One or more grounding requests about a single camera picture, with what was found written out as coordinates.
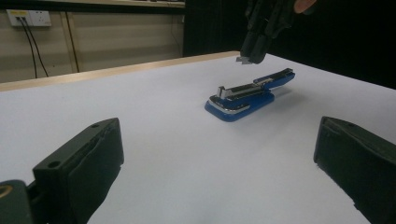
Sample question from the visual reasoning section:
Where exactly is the black power cable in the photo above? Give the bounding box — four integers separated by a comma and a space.
21, 17, 50, 77
16, 17, 38, 79

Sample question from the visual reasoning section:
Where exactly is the blue stapler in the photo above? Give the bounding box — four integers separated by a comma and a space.
204, 67, 296, 123

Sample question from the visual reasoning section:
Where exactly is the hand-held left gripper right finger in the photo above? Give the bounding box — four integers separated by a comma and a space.
313, 116, 396, 224

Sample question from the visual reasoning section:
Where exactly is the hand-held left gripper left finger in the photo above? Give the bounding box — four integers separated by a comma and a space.
32, 117, 125, 224

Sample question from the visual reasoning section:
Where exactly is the black curtain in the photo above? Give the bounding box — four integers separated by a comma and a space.
182, 0, 396, 91

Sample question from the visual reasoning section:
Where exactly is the silver staple strip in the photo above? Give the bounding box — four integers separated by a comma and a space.
235, 55, 254, 65

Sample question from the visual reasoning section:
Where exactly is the thin dark wall cable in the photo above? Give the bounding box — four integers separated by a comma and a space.
64, 11, 80, 74

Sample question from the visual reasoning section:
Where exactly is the white wall socket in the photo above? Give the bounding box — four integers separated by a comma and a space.
6, 8, 52, 28

